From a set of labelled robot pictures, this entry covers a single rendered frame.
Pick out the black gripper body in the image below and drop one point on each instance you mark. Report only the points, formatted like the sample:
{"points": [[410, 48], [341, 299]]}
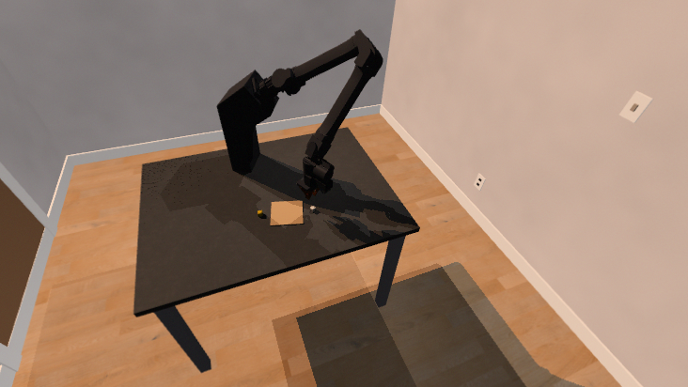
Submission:
{"points": [[301, 183]]}

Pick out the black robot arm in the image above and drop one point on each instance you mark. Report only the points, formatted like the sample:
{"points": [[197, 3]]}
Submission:
{"points": [[368, 63]]}

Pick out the orange square mat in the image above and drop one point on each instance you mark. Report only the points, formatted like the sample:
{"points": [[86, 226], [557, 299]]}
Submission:
{"points": [[287, 212]]}

